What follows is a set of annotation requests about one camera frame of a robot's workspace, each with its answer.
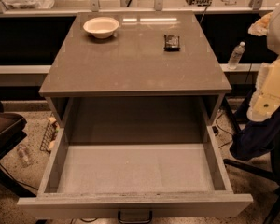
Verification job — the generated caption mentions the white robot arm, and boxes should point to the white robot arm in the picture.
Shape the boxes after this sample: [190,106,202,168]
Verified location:
[247,3,280,121]

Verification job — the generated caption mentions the grey cabinet with glossy top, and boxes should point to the grey cabinet with glossy top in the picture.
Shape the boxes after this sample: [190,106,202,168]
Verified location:
[40,12,231,146]

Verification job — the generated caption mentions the open grey top drawer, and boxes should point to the open grey top drawer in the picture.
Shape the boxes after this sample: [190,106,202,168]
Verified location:
[18,129,253,219]

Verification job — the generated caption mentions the white ceramic bowl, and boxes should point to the white ceramic bowl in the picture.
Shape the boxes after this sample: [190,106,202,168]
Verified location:
[83,17,119,39]

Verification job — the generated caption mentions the clear plastic water bottle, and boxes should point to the clear plastic water bottle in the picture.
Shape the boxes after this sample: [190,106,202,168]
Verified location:
[228,41,245,70]

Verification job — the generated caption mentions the dark blue cloth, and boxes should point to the dark blue cloth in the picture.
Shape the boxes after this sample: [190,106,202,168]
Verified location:
[230,106,280,161]

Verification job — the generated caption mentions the crushed plastic bottle on floor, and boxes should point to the crushed plastic bottle on floor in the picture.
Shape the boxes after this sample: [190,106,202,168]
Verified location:
[17,144,33,167]

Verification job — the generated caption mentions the black chair base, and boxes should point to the black chair base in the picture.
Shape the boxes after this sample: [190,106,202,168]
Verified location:
[223,151,280,224]

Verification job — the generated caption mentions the black cable on floor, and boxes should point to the black cable on floor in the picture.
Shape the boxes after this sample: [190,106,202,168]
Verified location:
[212,110,237,149]

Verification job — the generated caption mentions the wire basket on floor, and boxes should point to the wire basket on floor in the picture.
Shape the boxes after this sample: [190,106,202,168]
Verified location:
[40,117,59,153]

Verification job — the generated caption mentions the black drawer handle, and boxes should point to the black drawer handle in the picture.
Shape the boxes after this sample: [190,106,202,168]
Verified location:
[117,211,153,224]

